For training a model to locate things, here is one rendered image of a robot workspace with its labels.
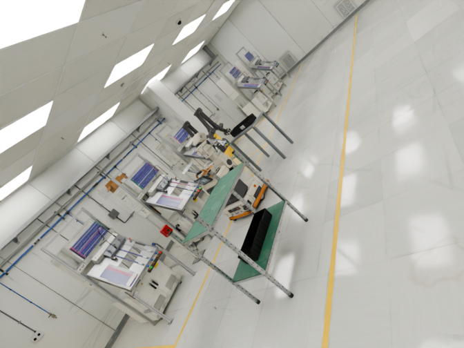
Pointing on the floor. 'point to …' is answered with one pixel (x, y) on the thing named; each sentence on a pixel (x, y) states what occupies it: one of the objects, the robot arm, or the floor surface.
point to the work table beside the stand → (262, 137)
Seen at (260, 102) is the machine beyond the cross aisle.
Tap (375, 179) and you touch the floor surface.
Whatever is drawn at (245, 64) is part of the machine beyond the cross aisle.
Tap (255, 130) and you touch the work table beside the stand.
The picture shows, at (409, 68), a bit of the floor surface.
